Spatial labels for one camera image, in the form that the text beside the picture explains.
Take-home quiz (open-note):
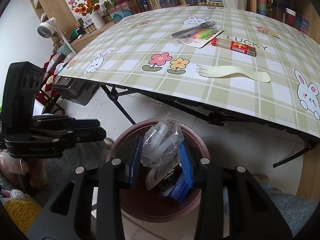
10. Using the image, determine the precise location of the cream plastic spork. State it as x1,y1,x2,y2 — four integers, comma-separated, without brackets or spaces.
196,64,271,83

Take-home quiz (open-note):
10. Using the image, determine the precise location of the person left hand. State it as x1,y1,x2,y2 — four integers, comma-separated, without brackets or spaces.
1,150,48,188

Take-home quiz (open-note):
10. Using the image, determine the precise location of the green gold tray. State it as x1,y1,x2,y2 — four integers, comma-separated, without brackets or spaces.
194,2,224,8

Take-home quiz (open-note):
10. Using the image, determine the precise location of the orange flowers white vase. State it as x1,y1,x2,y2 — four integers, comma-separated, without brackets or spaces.
72,0,105,29

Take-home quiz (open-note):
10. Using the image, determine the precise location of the maroon trash bin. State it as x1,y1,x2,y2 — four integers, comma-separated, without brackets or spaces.
111,119,210,223

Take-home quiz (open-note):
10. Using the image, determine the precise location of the blue luckin coffee box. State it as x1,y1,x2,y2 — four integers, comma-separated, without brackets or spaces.
162,172,194,202

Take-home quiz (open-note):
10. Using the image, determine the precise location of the green plaid tablecloth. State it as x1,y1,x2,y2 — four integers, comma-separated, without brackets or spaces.
61,6,319,137

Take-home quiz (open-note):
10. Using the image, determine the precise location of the white desk fan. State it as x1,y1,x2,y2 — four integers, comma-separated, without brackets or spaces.
37,17,76,54

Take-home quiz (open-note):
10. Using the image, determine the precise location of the red lighter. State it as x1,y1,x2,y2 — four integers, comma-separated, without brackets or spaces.
211,38,257,57

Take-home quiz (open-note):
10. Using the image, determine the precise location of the red checkered blanket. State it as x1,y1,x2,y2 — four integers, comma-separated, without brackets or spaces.
36,52,75,107

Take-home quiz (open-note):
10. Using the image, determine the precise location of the clear plastic wrapper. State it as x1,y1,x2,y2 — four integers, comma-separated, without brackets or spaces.
140,112,184,169

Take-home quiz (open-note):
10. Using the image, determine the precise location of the low wooden cabinet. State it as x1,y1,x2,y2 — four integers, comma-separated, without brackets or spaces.
71,21,115,53

